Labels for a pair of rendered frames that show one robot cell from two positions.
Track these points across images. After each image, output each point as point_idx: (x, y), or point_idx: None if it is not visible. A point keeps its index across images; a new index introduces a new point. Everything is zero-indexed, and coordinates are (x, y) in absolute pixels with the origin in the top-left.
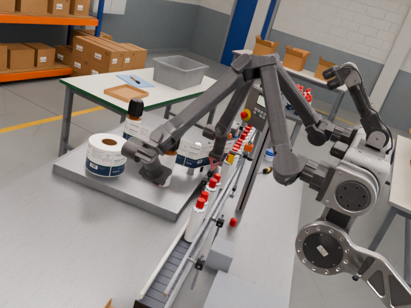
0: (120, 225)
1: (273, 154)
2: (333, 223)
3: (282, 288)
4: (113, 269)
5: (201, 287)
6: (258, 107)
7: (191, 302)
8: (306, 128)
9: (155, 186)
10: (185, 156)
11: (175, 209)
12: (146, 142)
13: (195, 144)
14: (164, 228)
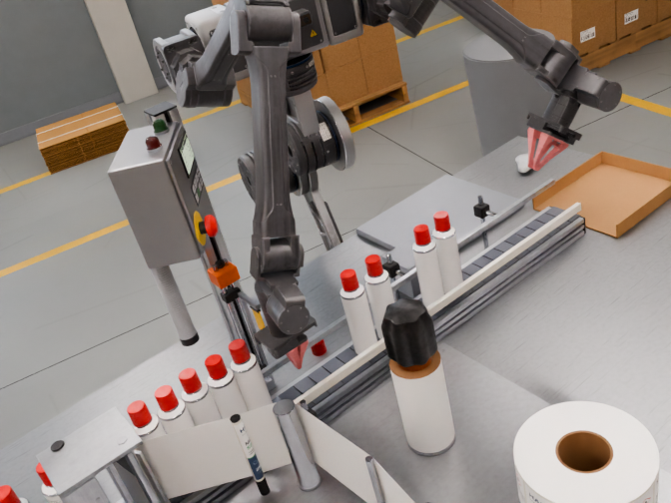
0: (572, 354)
1: (418, 6)
2: (321, 101)
3: (344, 249)
4: (603, 278)
5: (470, 252)
6: (192, 180)
7: (497, 238)
8: (235, 80)
9: (454, 425)
10: (323, 450)
11: (439, 352)
12: (581, 66)
13: (295, 405)
14: (477, 344)
